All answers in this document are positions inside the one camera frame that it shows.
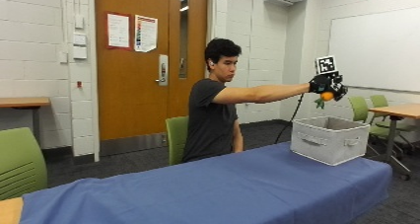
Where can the orange toy carrot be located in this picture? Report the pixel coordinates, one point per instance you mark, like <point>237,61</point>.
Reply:
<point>326,97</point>

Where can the green chair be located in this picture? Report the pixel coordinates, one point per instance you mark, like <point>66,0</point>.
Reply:
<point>176,139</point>
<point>360,109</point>
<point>385,113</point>
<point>21,164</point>

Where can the white marker cube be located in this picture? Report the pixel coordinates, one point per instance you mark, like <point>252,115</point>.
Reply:
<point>326,64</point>

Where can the grey fabric storage bin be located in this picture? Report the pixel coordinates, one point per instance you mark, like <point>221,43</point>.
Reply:
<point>329,139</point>

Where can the wooden side table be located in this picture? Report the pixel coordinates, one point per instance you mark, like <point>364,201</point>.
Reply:
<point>25,103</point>
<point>397,118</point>

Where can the whiteboard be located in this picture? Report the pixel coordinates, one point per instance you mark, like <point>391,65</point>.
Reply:
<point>377,49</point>

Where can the the person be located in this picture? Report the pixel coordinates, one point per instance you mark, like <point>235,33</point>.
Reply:
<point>211,118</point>

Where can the blue tablecloth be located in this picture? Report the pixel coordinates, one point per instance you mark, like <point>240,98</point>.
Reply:
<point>211,187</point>

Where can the wooden door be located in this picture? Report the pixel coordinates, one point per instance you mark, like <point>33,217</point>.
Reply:
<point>140,62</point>

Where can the colourful paper poster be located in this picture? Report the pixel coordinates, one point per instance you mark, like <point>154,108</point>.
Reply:
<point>146,33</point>

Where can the white paper notice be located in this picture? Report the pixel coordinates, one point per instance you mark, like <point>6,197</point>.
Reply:
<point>119,30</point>

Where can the red wall pull station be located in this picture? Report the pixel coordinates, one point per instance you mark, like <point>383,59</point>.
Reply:
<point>79,84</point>

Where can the white wall switch box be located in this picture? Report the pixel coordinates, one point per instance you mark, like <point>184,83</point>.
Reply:
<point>79,39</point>
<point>80,52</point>
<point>79,21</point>

